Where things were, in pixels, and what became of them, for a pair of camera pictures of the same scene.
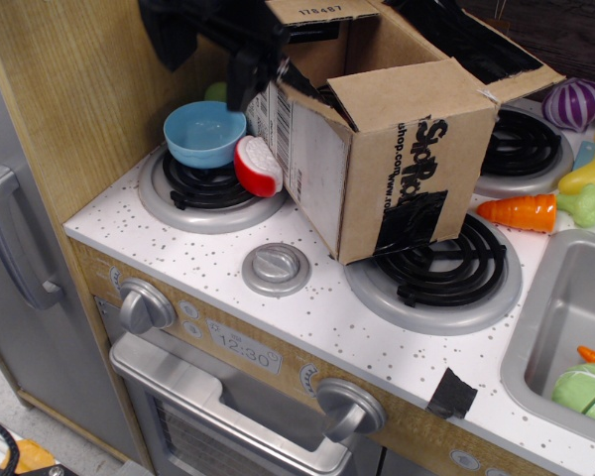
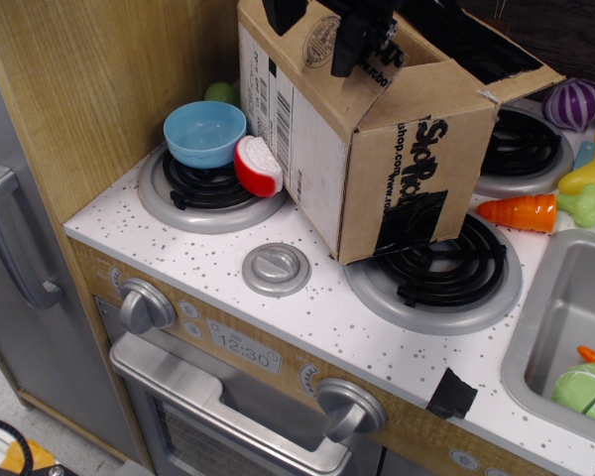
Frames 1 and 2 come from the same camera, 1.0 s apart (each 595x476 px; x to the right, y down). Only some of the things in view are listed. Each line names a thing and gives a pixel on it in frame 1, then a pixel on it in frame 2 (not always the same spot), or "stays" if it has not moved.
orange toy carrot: (537, 212) stays
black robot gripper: (174, 26) -> (376, 19)
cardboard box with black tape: (383, 110) stays
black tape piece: (451, 397) stays
